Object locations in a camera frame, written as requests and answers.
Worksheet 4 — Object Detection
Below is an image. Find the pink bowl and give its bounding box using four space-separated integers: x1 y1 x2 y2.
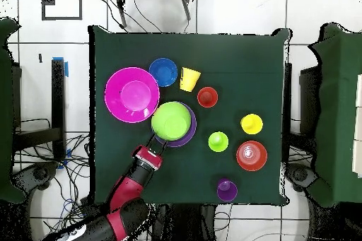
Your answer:
104 66 160 124

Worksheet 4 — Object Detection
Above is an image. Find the purple cup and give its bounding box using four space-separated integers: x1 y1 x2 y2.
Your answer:
216 178 239 203

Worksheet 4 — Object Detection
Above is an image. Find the blue bowl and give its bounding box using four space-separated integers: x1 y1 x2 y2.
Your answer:
148 57 179 88

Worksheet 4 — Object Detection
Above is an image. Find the purple bowl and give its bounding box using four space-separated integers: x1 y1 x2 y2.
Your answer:
153 101 197 148

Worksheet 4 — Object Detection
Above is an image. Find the tall yellow cup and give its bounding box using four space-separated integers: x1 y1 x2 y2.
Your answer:
240 113 264 136

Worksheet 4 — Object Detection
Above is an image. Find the dark green tablecloth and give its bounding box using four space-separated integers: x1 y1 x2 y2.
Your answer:
88 25 292 206

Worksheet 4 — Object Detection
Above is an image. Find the black metal stand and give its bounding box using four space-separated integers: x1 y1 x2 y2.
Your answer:
12 58 67 163

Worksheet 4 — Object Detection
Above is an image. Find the orange bowl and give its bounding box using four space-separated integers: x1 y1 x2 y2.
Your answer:
235 140 269 172

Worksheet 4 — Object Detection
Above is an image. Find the green cup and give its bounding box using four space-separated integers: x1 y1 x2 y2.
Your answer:
208 131 230 153

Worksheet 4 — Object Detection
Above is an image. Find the grey robot pedestal leg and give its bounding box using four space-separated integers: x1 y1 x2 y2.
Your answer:
12 161 59 192
284 164 319 194

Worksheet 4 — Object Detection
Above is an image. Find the orange cup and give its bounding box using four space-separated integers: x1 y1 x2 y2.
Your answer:
197 86 219 109

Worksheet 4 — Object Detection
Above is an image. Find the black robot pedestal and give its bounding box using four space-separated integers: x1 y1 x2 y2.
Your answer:
152 204 217 241

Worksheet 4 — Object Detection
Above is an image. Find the green bowl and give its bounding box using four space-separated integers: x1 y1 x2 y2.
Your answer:
151 101 192 142

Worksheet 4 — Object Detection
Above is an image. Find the neighbouring green-clothed table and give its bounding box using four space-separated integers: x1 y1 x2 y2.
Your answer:
306 22 362 208
0 17 28 205

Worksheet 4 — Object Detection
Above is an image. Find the blue tape strip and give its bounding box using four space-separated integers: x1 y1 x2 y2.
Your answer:
52 56 69 78

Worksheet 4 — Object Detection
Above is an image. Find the yellow ribbed cup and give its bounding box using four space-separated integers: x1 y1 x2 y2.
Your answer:
179 66 202 93

